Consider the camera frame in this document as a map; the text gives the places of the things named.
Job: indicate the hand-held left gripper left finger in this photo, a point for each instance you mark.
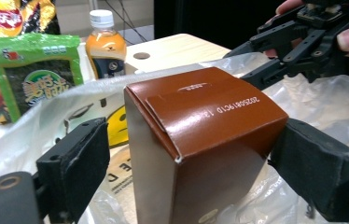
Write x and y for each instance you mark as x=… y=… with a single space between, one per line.
x=73 y=168

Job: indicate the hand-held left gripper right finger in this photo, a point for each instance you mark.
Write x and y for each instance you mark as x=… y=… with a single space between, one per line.
x=318 y=168

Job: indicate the clear plastic bag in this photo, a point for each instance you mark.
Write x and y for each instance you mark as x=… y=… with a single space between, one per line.
x=318 y=102

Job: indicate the brown cardboard box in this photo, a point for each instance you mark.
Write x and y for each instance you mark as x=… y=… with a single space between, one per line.
x=200 y=133

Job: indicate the green seaweed packet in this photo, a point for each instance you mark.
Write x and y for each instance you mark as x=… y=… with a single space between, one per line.
x=35 y=71

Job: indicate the orange drink bottle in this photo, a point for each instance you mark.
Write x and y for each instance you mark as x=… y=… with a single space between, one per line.
x=105 y=46

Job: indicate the yellow black chips bag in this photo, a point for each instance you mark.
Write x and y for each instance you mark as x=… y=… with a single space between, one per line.
x=4 y=15

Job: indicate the black curtain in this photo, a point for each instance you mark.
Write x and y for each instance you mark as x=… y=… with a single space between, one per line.
x=210 y=21

